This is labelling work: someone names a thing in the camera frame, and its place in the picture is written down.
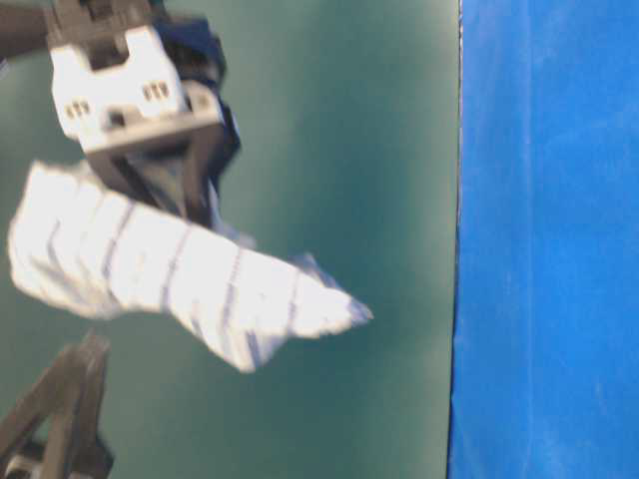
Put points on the blue table cloth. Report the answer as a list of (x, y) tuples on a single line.
[(544, 379)]

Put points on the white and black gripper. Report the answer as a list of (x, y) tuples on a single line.
[(131, 71)]

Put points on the white striped towel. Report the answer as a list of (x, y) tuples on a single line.
[(76, 245)]

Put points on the green backdrop sheet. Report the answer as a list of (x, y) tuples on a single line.
[(347, 114)]

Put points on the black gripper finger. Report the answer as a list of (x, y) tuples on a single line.
[(74, 447), (30, 404)]

